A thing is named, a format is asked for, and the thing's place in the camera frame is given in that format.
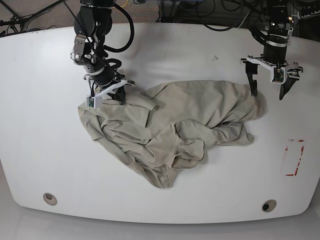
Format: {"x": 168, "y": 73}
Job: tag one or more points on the left-arm wrist camera box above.
{"x": 277, "y": 75}

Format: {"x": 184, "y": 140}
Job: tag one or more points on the table cable grommet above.
{"x": 269, "y": 206}
{"x": 50, "y": 199}

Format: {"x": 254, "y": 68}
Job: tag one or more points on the left table cable grommet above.
{"x": 50, "y": 199}

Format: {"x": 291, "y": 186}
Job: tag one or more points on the right-arm wrist camera box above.
{"x": 93, "y": 102}

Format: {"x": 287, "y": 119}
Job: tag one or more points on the black tripod legs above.
{"x": 19, "y": 24}

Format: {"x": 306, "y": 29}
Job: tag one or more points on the right table cable grommet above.
{"x": 269, "y": 206}

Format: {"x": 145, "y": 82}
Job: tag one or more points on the right-arm gripper body white bracket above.
{"x": 105, "y": 78}

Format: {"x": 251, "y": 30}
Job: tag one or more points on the left-arm gripper body white bracket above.
{"x": 272, "y": 59}

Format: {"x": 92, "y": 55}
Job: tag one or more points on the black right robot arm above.
{"x": 91, "y": 25}

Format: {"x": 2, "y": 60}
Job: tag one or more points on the red tape rectangle marker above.
{"x": 293, "y": 156}

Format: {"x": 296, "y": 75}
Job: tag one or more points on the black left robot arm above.
{"x": 279, "y": 26}

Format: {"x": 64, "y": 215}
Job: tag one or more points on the white power strip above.
{"x": 309, "y": 12}

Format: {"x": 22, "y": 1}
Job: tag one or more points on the beige T-shirt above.
{"x": 166, "y": 128}

